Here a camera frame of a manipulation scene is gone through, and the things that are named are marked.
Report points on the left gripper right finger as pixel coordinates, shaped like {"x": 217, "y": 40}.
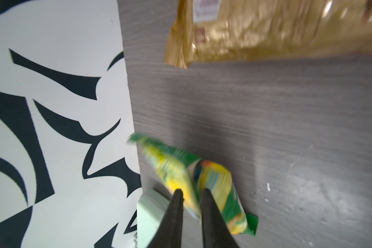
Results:
{"x": 214, "y": 229}

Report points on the gold snack bag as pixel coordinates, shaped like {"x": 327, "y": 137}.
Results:
{"x": 215, "y": 31}

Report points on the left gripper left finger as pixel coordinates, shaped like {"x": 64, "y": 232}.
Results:
{"x": 169, "y": 233}

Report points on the green glasses case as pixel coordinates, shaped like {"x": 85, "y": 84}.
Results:
{"x": 151, "y": 208}

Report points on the green yellow snack packet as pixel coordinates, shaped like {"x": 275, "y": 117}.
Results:
{"x": 181, "y": 169}

